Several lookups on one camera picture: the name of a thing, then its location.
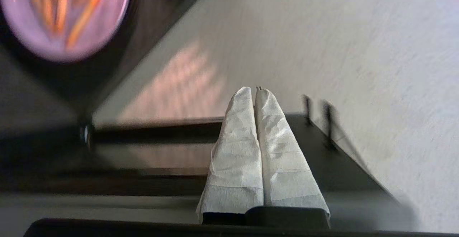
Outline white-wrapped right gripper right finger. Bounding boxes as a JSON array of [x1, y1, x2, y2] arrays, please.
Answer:
[[255, 88, 330, 227]]

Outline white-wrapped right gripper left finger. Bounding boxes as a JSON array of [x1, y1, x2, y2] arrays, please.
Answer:
[[196, 87, 264, 224]]

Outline dark glass microwave door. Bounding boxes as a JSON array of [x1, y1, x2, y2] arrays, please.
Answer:
[[0, 94, 413, 232]]

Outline purple plate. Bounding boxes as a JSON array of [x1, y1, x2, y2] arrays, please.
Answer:
[[0, 0, 132, 62]]

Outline silver microwave oven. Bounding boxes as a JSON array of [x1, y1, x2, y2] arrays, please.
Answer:
[[0, 0, 219, 137]]

